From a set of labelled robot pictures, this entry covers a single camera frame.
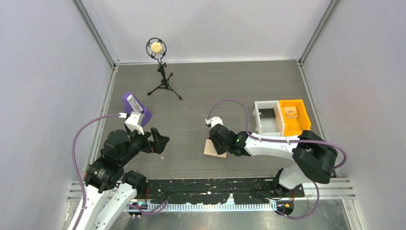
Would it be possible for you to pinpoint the black microphone on tripod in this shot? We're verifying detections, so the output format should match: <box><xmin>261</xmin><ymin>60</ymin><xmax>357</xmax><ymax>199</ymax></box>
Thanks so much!
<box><xmin>146</xmin><ymin>37</ymin><xmax>183</xmax><ymax>100</ymax></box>

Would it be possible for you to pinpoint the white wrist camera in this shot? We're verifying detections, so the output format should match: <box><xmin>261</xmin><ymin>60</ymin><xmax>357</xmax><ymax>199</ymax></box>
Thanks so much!
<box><xmin>124</xmin><ymin>111</ymin><xmax>144</xmax><ymax>135</ymax></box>
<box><xmin>205</xmin><ymin>116</ymin><xmax>223</xmax><ymax>127</ymax></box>

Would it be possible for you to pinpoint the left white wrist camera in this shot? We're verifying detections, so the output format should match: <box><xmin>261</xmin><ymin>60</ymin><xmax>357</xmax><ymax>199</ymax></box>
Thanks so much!
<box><xmin>124</xmin><ymin>111</ymin><xmax>144</xmax><ymax>135</ymax></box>

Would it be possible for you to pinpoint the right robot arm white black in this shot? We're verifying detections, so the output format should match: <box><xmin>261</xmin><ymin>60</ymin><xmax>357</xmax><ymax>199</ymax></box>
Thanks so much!
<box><xmin>209</xmin><ymin>124</ymin><xmax>338</xmax><ymax>197</ymax></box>

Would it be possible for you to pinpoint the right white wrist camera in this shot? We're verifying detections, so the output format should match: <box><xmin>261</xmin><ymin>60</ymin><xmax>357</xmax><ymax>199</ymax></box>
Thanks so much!
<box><xmin>205</xmin><ymin>116</ymin><xmax>223</xmax><ymax>127</ymax></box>

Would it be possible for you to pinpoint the beige leather card holder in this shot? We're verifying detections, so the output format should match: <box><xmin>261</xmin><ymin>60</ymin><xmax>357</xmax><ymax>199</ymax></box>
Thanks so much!
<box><xmin>203</xmin><ymin>139</ymin><xmax>227</xmax><ymax>158</ymax></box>

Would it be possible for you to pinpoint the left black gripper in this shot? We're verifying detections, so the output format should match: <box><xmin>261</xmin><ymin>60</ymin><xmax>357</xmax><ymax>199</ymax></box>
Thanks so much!
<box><xmin>120</xmin><ymin>125</ymin><xmax>169</xmax><ymax>164</ymax></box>

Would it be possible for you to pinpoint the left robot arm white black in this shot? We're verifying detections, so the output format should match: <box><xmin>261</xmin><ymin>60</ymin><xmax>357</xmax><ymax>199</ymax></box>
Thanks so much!
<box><xmin>68</xmin><ymin>127</ymin><xmax>170</xmax><ymax>230</ymax></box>

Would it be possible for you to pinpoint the black block in white bin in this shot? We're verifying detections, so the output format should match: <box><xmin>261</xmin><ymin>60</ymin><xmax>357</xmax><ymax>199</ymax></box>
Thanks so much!
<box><xmin>259</xmin><ymin>108</ymin><xmax>276</xmax><ymax>119</ymax></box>

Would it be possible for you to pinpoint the white plastic bin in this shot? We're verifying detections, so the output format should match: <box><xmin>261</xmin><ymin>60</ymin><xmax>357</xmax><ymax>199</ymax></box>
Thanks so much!
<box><xmin>252</xmin><ymin>100</ymin><xmax>285</xmax><ymax>137</ymax></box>

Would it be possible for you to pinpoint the purple metronome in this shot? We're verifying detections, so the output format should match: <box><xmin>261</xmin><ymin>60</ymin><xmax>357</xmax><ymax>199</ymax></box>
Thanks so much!
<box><xmin>123</xmin><ymin>92</ymin><xmax>152</xmax><ymax>127</ymax></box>

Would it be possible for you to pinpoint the orange plastic bin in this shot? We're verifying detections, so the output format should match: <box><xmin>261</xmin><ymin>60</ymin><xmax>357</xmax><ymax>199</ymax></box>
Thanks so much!
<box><xmin>279</xmin><ymin>99</ymin><xmax>311</xmax><ymax>136</ymax></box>

